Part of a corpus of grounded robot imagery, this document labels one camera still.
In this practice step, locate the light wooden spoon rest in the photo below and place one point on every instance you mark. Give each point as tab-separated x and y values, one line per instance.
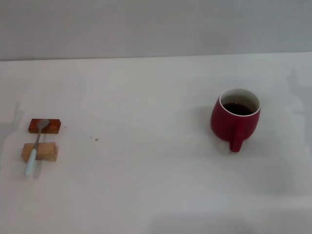
47	151

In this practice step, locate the red ceramic cup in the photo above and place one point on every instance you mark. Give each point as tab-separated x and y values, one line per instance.
224	126

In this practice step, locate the dark coffee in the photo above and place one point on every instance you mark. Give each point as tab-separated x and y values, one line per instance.
237	109

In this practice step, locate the dark brown wooden block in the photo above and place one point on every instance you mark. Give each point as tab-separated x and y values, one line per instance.
53	126

